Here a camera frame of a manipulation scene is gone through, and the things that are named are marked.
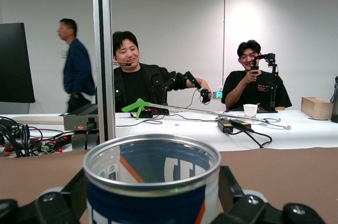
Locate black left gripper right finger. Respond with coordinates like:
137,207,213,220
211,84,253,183
213,165,327,224

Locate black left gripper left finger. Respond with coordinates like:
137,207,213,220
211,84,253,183
0,168,88,224

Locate white blue tennis ball can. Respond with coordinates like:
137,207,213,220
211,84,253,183
82,134,221,224

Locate small grey heatsink box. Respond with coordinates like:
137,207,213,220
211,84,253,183
71,130,100,151

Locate slim black power adapter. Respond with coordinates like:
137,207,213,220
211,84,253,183
229,119,253,132

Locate pale flat board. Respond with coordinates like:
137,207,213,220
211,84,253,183
12,115,65,126

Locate grey metal controller box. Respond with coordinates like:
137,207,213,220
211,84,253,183
63,104,100,132

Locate white paper cup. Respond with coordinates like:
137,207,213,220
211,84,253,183
242,104,258,118

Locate white desk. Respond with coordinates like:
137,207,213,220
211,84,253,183
0,109,338,157

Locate person in black t-shirt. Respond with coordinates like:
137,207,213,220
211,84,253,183
221,39,293,111

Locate cardboard box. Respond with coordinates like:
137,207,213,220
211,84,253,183
301,96,334,120

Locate person in blue blazer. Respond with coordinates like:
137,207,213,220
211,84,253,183
57,17,97,114

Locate dark grey water bottle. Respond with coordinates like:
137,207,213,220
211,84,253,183
329,76,338,124

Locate black monitor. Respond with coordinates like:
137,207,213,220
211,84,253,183
0,22,36,104

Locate person in black jacket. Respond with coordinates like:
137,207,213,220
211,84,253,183
112,30,213,114

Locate black adapter cable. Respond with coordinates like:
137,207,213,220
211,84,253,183
229,127,273,148

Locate tangled black red wires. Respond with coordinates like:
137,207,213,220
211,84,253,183
0,118,73,158

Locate green handled grabber tool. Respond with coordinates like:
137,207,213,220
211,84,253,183
121,98,292,131

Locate aluminium frame post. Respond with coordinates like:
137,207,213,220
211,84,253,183
91,0,116,143

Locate white wall conduit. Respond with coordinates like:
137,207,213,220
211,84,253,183
222,0,227,87

